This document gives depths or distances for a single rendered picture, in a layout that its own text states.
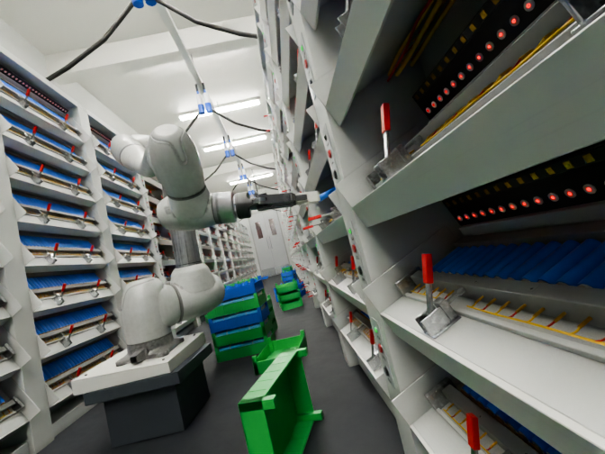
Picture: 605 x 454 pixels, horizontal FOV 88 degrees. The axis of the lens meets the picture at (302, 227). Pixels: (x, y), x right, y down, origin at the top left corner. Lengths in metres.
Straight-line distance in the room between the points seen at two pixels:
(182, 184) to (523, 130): 0.73
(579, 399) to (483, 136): 0.17
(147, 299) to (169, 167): 0.60
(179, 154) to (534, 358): 0.73
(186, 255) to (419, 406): 1.02
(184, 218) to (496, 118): 0.78
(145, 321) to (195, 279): 0.23
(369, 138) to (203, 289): 0.96
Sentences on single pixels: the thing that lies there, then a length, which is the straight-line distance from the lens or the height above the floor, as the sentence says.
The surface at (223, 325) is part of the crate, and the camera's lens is 1.87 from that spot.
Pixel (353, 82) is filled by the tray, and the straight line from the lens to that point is 0.49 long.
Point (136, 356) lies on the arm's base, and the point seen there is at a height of 0.26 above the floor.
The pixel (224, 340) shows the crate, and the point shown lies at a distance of 1.89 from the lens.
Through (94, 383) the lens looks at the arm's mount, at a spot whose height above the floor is 0.22.
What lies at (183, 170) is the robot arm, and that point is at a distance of 0.82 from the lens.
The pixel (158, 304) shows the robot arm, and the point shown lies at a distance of 1.29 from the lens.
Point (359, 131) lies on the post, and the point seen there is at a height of 0.66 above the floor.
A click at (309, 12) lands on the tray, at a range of 0.68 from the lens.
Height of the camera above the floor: 0.47
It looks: 5 degrees up
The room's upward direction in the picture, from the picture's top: 14 degrees counter-clockwise
